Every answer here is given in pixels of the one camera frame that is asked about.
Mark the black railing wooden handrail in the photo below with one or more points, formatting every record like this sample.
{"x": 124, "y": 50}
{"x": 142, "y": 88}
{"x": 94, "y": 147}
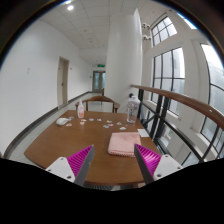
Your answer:
{"x": 186, "y": 101}

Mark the white security camera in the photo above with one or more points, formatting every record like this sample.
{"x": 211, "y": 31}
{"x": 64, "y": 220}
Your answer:
{"x": 145, "y": 25}
{"x": 146, "y": 37}

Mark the wooden chair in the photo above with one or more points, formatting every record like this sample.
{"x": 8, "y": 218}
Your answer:
{"x": 98, "y": 98}

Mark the green exit sign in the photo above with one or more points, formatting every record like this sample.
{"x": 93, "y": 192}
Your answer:
{"x": 101, "y": 66}

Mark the glass double door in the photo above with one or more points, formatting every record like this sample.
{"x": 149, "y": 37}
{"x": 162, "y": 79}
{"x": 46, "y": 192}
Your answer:
{"x": 99, "y": 81}

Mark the small upper window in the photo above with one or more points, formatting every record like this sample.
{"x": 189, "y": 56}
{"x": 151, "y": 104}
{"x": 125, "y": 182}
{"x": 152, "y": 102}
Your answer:
{"x": 164, "y": 30}

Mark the tall black-framed window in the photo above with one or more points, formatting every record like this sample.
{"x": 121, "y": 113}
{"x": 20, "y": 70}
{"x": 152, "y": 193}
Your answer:
{"x": 168, "y": 80}

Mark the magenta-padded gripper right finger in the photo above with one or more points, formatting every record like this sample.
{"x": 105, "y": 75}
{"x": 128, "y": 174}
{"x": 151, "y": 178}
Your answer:
{"x": 149, "y": 161}

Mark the round ceiling light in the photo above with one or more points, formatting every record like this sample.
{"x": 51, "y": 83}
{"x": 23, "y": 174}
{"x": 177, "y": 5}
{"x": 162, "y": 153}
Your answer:
{"x": 70, "y": 7}

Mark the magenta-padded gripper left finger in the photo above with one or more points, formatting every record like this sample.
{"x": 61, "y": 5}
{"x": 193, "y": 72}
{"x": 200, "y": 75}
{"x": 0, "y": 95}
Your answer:
{"x": 77, "y": 163}

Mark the clear plastic shaker bottle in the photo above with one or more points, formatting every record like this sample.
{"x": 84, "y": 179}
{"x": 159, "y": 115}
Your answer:
{"x": 133, "y": 110}

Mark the white paper sheet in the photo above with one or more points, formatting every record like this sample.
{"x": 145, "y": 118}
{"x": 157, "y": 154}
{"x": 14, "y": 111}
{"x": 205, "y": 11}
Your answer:
{"x": 143, "y": 133}

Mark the beige door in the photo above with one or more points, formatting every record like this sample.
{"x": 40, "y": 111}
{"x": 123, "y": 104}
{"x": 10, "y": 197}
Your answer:
{"x": 63, "y": 81}

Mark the small white paper card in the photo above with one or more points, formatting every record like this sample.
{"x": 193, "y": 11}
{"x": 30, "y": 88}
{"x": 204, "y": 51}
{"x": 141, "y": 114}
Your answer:
{"x": 123, "y": 128}
{"x": 109, "y": 121}
{"x": 119, "y": 123}

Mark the small pink paper card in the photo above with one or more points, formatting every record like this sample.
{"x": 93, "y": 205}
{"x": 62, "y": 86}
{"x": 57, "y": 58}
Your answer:
{"x": 83, "y": 120}
{"x": 69, "y": 125}
{"x": 110, "y": 124}
{"x": 82, "y": 123}

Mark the pink towel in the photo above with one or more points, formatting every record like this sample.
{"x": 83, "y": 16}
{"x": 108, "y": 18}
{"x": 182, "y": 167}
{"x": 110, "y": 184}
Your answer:
{"x": 124, "y": 144}

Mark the white computer mouse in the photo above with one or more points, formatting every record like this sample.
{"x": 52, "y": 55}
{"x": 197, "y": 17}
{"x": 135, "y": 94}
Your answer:
{"x": 61, "y": 121}

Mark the large black-framed window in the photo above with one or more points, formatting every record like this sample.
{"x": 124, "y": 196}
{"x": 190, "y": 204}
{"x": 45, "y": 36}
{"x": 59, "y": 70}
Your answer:
{"x": 215, "y": 100}

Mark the white squeeze bottle orange label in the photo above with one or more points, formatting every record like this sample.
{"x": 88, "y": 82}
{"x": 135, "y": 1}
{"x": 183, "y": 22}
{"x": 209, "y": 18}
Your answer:
{"x": 80, "y": 111}

